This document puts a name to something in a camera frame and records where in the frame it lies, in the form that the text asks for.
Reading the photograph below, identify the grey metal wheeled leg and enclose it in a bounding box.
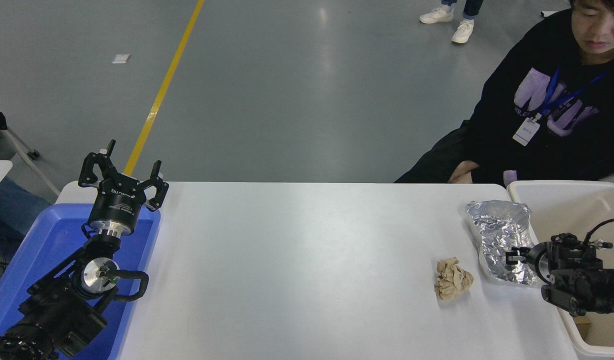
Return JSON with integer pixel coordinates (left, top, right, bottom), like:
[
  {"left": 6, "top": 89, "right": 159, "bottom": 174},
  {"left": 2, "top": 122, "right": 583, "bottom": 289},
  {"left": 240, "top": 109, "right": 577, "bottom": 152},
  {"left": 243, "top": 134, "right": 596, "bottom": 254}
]
[{"left": 4, "top": 127, "right": 62, "bottom": 197}]

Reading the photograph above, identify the blue plastic tray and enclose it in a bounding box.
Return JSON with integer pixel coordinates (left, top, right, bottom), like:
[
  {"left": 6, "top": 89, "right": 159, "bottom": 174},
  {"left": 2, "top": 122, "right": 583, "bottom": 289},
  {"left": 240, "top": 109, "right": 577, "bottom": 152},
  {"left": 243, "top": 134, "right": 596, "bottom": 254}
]
[{"left": 0, "top": 202, "right": 162, "bottom": 360}]

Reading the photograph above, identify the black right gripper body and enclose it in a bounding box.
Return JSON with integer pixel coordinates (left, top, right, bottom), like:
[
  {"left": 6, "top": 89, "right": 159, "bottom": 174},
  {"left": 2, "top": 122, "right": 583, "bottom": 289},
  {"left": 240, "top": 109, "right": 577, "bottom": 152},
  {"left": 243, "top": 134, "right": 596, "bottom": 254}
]
[{"left": 526, "top": 241, "right": 552, "bottom": 286}]

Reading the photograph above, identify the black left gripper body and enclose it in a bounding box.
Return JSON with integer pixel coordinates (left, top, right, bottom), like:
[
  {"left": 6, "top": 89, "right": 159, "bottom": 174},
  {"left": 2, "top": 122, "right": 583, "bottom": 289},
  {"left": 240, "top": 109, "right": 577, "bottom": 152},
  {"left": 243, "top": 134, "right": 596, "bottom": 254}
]
[{"left": 88, "top": 175, "right": 148, "bottom": 231}]

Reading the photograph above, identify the crumpled tan paper ball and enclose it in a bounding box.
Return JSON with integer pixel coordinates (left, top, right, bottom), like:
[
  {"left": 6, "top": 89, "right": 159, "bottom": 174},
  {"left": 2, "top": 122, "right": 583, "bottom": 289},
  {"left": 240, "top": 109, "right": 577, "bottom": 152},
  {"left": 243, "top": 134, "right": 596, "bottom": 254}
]
[{"left": 433, "top": 257, "right": 475, "bottom": 301}]

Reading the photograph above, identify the person's hand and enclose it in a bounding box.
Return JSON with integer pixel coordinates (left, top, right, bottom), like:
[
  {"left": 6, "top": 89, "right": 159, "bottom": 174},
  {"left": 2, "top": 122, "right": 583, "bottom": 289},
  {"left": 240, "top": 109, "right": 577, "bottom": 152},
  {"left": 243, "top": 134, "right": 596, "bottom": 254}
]
[{"left": 448, "top": 160, "right": 480, "bottom": 184}]

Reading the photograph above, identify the large pale plastic bin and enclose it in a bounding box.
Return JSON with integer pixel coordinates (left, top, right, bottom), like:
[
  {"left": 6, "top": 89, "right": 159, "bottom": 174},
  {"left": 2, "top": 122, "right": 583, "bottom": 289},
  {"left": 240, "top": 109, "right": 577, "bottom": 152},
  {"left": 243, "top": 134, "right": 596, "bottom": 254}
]
[{"left": 507, "top": 180, "right": 614, "bottom": 360}]

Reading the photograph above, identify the seated person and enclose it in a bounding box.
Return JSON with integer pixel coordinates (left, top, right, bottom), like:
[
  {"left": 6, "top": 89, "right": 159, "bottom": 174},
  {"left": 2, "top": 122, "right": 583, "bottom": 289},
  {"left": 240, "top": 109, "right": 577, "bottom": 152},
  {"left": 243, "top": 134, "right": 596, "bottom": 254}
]
[{"left": 394, "top": 0, "right": 614, "bottom": 184}]

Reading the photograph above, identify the person at table edge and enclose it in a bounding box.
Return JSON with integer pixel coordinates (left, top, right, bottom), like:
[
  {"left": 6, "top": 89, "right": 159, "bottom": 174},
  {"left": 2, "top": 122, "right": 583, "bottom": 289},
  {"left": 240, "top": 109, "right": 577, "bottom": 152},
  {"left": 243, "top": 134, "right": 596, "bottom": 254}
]
[{"left": 0, "top": 86, "right": 52, "bottom": 251}]

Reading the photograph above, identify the silver foil tray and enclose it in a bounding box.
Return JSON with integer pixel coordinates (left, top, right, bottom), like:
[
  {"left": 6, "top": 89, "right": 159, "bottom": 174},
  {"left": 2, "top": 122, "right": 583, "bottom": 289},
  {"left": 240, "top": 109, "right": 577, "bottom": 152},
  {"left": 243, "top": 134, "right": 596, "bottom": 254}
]
[{"left": 465, "top": 200, "right": 546, "bottom": 287}]

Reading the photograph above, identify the standing person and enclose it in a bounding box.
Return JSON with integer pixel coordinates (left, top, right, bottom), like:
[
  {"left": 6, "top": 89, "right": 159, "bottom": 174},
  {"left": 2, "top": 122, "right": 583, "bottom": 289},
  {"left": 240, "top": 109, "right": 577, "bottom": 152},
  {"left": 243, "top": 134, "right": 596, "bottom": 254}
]
[{"left": 419, "top": 0, "right": 485, "bottom": 44}]

